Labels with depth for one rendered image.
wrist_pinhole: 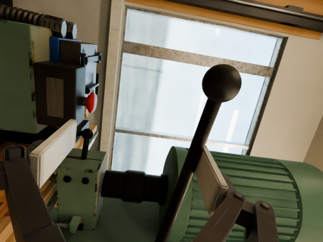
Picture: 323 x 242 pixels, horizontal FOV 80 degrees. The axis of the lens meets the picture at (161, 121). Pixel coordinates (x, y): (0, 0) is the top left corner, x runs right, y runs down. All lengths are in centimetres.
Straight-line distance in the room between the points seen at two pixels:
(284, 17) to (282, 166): 150
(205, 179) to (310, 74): 195
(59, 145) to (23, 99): 13
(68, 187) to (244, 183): 30
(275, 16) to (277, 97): 64
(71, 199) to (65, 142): 22
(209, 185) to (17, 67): 25
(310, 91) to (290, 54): 39
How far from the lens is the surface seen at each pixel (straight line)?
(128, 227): 45
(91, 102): 29
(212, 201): 17
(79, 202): 40
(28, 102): 30
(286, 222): 42
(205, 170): 19
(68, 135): 20
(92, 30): 167
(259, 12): 175
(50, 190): 42
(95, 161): 38
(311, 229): 45
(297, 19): 189
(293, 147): 224
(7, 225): 35
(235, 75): 18
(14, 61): 29
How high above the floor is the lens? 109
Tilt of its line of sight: 6 degrees up
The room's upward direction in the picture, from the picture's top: 98 degrees clockwise
